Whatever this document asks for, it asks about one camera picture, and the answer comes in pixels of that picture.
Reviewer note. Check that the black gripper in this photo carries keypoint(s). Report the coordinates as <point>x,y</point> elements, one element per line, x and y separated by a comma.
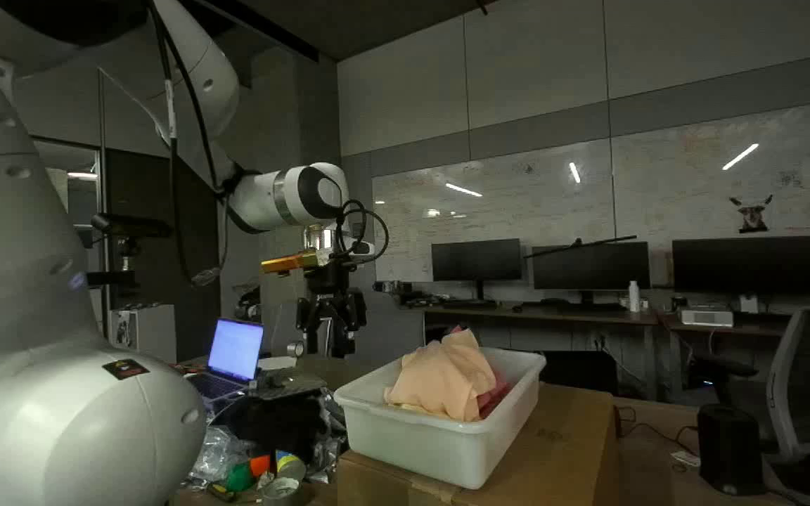
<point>335,303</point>

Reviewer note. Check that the peach cloth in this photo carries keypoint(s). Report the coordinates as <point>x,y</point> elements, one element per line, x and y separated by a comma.
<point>443,379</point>

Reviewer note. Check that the pink cloth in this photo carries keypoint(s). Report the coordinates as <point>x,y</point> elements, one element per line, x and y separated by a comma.
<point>489,401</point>

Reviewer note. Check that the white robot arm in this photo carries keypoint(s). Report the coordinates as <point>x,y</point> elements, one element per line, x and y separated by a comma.
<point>84,424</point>

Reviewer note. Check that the white plastic box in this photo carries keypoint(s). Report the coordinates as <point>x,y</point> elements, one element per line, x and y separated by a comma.
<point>436,418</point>

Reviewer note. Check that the brown cardboard box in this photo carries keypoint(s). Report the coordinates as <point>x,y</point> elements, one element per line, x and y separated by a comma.
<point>564,456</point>

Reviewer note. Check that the open laptop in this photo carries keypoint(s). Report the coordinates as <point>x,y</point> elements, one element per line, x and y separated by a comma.
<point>232,359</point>

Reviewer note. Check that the left black monitor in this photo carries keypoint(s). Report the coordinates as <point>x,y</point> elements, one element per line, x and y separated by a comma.
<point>477,262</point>

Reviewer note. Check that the black monitor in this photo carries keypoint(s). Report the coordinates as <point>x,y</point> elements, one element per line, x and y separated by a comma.
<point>592,268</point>
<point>477,262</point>
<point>768,266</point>

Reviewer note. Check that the middle black monitor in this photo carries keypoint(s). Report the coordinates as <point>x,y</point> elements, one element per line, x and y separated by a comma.
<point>592,268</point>

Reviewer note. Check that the right black monitor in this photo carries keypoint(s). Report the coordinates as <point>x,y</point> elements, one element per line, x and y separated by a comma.
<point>768,266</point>

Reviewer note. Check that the black cylindrical bin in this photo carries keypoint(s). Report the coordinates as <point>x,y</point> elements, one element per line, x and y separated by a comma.
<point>728,452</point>

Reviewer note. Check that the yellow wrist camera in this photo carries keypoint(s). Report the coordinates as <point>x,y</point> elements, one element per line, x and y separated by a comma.
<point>288,262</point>

